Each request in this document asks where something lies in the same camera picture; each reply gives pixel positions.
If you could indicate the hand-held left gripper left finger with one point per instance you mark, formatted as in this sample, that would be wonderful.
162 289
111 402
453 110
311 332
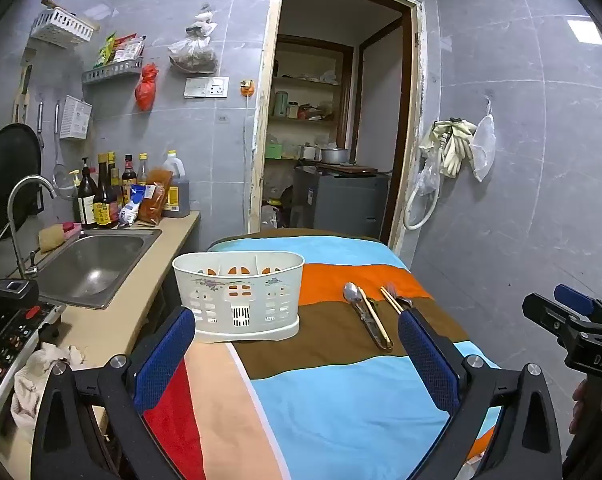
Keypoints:
163 360

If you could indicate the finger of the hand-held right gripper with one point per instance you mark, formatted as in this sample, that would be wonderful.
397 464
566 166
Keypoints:
573 299
548 312

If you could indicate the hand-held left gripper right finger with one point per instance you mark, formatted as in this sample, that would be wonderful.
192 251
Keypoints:
428 360

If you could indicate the metal fork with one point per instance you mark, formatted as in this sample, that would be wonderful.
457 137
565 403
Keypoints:
406 303

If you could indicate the wooden chopstick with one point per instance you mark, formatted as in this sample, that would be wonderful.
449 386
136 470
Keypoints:
369 314
393 299
388 301

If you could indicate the white plastic utensil holder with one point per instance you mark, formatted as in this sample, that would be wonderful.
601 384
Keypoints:
241 305

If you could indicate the metal spoon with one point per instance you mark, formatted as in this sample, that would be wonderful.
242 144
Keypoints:
352 292

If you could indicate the person's right hand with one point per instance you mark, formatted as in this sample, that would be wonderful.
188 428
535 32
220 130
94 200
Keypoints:
587 405

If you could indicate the striped colourful blanket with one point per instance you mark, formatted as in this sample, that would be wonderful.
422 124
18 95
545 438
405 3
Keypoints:
341 410

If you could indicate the stainless steel sink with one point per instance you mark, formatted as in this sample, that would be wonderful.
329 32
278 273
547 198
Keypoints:
96 270

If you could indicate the white rag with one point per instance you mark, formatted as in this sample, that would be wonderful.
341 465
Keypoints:
31 375

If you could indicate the blue white packet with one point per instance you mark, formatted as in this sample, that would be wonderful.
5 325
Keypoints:
131 208

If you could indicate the pink soap dish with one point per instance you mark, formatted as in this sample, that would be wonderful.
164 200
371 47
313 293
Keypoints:
73 230

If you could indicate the dark bottle yellow red label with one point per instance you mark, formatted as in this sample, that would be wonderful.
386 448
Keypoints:
104 207

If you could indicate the orange spice packet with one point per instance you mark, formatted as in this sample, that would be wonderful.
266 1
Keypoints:
156 195

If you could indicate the large oil jug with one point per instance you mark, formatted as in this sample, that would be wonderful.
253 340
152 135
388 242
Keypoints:
178 195

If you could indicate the yellow sponge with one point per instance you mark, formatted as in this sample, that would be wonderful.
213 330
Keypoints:
51 238

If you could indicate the dark pump bottle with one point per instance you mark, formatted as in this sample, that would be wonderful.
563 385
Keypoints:
87 202

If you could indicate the clear plastic bag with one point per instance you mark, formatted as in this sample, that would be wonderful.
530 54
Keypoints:
428 177

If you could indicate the grey cabinet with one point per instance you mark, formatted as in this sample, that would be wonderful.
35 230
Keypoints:
341 200

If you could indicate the tall dark sauce bottle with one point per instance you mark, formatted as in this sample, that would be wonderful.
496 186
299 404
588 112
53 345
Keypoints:
115 180

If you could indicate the clear bottle yellow cap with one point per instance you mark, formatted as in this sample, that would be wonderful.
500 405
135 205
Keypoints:
142 170

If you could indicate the small yellow pump bottle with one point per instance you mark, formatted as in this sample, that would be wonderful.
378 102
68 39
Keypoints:
74 180

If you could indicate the dark wooden board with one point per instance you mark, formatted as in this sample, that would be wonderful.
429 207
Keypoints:
356 169

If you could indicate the metal strainer ladle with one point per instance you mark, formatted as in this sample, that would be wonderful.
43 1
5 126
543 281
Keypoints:
65 180

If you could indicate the chrome faucet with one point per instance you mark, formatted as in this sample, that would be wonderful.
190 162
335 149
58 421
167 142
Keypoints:
12 220

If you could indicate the metal pot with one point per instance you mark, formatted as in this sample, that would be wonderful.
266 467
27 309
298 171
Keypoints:
335 156

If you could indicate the black wok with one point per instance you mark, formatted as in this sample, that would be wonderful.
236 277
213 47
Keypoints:
8 175

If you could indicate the white hanging basket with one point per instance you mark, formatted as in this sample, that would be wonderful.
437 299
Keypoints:
76 117

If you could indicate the hanging metal utensil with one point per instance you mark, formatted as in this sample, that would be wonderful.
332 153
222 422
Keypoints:
41 120

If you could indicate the red plastic bag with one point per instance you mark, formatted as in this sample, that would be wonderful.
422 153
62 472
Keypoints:
146 90

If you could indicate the wooden shelf unit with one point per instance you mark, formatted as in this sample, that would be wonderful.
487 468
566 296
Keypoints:
347 100

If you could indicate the green jug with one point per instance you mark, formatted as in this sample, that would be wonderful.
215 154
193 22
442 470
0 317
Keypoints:
281 106

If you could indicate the wooden cutting board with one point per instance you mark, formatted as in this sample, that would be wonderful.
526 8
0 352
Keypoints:
22 100

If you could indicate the clear bag of dried goods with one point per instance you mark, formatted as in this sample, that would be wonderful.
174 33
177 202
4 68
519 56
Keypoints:
193 55

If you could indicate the group of seasoning packets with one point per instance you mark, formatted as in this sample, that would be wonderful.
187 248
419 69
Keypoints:
123 50

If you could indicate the wooden door frame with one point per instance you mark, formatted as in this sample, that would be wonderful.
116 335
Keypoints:
412 110

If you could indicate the wall switch socket panel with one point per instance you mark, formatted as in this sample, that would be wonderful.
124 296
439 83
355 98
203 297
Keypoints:
206 86

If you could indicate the orange wall hook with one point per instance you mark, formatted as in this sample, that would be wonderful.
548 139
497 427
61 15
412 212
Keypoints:
247 88

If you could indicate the grey wall shelf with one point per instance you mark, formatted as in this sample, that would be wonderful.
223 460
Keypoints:
112 72

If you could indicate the white slotted wall basket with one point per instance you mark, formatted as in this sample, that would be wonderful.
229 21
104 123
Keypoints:
61 29

